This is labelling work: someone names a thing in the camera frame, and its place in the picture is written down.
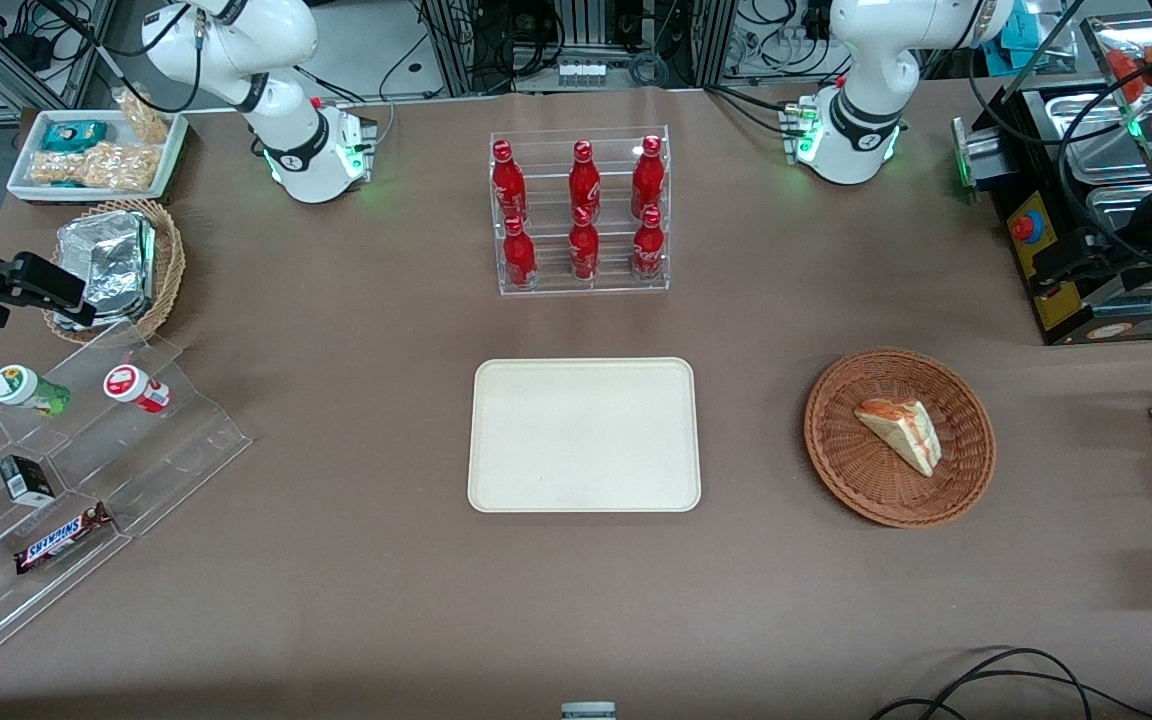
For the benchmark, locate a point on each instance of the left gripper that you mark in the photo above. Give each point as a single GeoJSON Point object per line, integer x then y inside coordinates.
{"type": "Point", "coordinates": [1123, 258]}

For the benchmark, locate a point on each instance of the triangular sandwich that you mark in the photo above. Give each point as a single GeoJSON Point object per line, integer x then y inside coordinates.
{"type": "Point", "coordinates": [901, 428]}

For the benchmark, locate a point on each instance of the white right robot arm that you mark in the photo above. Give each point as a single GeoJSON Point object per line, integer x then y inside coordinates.
{"type": "Point", "coordinates": [236, 50]}

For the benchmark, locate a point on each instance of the white rectangular snack tray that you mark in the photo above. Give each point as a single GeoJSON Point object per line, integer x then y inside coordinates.
{"type": "Point", "coordinates": [21, 165]}

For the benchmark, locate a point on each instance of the tan deep wicker basket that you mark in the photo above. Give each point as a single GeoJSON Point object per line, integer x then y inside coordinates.
{"type": "Point", "coordinates": [171, 265]}

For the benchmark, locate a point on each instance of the brown round wicker basket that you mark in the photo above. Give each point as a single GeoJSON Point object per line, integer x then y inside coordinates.
{"type": "Point", "coordinates": [856, 460]}

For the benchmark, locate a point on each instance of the cream rectangular tray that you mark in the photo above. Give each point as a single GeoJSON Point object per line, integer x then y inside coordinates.
{"type": "Point", "coordinates": [584, 435]}

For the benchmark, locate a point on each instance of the black yellow food warmer cabinet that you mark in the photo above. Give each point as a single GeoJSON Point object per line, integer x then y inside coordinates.
{"type": "Point", "coordinates": [1061, 315]}

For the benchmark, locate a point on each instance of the silver foil pack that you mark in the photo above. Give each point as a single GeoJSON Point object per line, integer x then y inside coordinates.
{"type": "Point", "coordinates": [106, 262]}

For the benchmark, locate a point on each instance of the red emergency stop button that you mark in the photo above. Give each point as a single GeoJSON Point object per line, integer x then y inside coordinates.
{"type": "Point", "coordinates": [1023, 226]}

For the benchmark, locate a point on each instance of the green bottle with white cap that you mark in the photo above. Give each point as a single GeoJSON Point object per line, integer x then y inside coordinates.
{"type": "Point", "coordinates": [26, 390]}

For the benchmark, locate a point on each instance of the large clear peanut snack bag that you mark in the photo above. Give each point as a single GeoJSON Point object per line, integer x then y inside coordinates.
{"type": "Point", "coordinates": [96, 168]}

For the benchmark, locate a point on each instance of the red bottle with white cap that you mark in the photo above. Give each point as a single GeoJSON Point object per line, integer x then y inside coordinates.
{"type": "Point", "coordinates": [134, 387]}

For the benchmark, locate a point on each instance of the teal snack packet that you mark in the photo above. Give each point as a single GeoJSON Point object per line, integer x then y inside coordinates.
{"type": "Point", "coordinates": [74, 135]}

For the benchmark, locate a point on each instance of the small black box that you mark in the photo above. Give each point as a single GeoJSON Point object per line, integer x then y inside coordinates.
{"type": "Point", "coordinates": [28, 480]}

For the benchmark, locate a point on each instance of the small clear peanut snack bag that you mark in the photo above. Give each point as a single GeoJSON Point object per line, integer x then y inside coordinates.
{"type": "Point", "coordinates": [144, 118]}

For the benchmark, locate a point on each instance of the clear acrylic stepped display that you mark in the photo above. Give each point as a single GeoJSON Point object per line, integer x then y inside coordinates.
{"type": "Point", "coordinates": [176, 455]}

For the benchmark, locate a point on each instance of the Snickers chocolate bar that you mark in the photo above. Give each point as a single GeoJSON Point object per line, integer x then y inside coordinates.
{"type": "Point", "coordinates": [64, 538]}

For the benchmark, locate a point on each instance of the teal box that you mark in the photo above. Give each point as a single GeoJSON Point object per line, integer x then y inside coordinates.
{"type": "Point", "coordinates": [1031, 25]}

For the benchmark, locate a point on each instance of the red cola bottle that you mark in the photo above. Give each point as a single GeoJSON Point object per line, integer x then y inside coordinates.
{"type": "Point", "coordinates": [584, 180]}
{"type": "Point", "coordinates": [508, 185]}
{"type": "Point", "coordinates": [647, 180]}
{"type": "Point", "coordinates": [584, 252]}
{"type": "Point", "coordinates": [519, 258]}
{"type": "Point", "coordinates": [648, 250]}

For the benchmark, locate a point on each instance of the clear acrylic bottle rack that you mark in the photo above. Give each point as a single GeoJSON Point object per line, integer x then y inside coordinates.
{"type": "Point", "coordinates": [581, 288]}

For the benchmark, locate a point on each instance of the white power strip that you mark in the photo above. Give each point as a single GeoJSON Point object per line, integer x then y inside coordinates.
{"type": "Point", "coordinates": [582, 72]}

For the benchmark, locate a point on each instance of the aluminium frame rack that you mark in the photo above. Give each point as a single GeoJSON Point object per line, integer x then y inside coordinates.
{"type": "Point", "coordinates": [456, 45]}

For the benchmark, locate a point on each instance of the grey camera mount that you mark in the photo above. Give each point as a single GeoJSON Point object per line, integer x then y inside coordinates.
{"type": "Point", "coordinates": [588, 712]}

